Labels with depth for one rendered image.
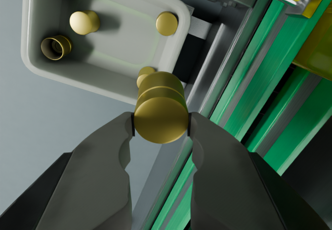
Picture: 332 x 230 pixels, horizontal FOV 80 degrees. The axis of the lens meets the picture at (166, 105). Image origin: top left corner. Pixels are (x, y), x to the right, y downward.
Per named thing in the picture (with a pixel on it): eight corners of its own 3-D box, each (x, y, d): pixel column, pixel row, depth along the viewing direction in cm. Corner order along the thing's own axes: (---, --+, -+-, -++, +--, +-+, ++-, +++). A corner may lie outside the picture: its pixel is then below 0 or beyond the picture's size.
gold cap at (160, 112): (137, 70, 15) (129, 94, 11) (185, 70, 15) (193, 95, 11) (139, 112, 17) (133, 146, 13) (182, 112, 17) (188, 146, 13)
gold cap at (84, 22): (78, 28, 35) (67, 31, 31) (81, 6, 33) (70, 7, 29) (98, 35, 35) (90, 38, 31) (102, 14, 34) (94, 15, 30)
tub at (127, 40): (157, 92, 42) (156, 113, 34) (47, 57, 38) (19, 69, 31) (189, 6, 35) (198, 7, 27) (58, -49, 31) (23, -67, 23)
